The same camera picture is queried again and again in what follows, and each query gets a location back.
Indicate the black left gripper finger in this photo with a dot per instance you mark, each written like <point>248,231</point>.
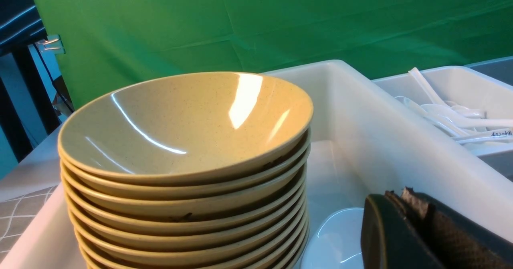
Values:
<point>416,231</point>

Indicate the yellow noodle bowl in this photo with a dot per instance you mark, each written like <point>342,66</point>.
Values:
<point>197,127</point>

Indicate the white dishes in tub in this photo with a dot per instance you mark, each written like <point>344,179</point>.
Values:
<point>336,243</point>

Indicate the large white plastic tub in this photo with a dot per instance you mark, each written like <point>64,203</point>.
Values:
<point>364,142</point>

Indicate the pile of white spoons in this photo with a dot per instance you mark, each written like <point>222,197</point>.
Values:
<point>455,121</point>

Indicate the white plastic spoon bin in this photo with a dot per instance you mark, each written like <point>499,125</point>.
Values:
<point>462,86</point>

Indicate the stack of yellow bowls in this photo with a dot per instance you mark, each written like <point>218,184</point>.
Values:
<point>256,222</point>

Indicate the blue plastic chopstick bin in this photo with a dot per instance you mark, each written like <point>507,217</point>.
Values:
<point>500,69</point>

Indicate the green backdrop cloth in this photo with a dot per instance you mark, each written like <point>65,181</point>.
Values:
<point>111,44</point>

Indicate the grey checkered tablecloth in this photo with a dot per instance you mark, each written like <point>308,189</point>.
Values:
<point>16,214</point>

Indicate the metal backdrop clamp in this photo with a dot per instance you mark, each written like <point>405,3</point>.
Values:
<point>52,44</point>

